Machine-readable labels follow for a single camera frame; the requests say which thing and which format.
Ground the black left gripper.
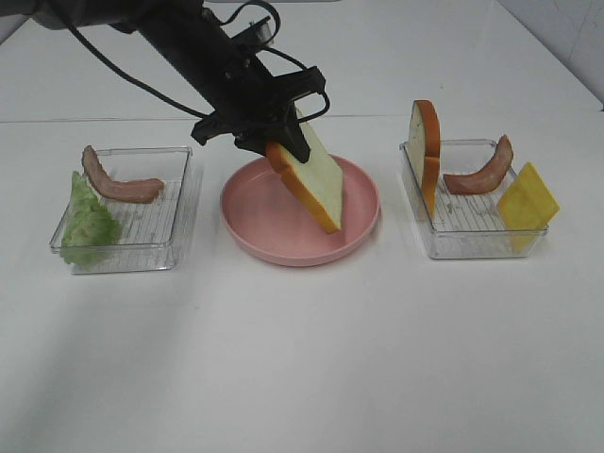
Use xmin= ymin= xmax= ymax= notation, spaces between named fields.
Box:
xmin=192 ymin=57 xmax=326 ymax=163

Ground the bread slice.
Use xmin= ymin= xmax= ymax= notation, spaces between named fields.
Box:
xmin=265 ymin=122 xmax=344 ymax=234
xmin=407 ymin=100 xmax=441 ymax=217

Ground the bacon strip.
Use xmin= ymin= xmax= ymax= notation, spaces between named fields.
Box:
xmin=81 ymin=145 xmax=164 ymax=204
xmin=443 ymin=135 xmax=513 ymax=195

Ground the green lettuce leaf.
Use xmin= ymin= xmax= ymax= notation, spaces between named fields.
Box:
xmin=60 ymin=171 xmax=121 ymax=269

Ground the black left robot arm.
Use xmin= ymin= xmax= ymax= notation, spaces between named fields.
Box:
xmin=1 ymin=1 xmax=326 ymax=162

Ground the pink round plate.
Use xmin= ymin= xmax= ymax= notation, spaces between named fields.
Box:
xmin=220 ymin=156 xmax=380 ymax=267

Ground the left clear plastic container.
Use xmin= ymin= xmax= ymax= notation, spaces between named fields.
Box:
xmin=49 ymin=146 xmax=203 ymax=275

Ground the clear plastic container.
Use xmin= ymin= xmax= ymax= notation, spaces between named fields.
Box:
xmin=49 ymin=146 xmax=203 ymax=275
xmin=399 ymin=143 xmax=548 ymax=260

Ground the right clear plastic container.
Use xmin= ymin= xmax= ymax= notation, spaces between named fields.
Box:
xmin=399 ymin=143 xmax=548 ymax=260

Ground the yellow cheese slice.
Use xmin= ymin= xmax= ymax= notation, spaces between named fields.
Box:
xmin=497 ymin=162 xmax=560 ymax=253

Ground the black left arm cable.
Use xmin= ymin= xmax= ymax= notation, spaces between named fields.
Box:
xmin=65 ymin=0 xmax=330 ymax=125

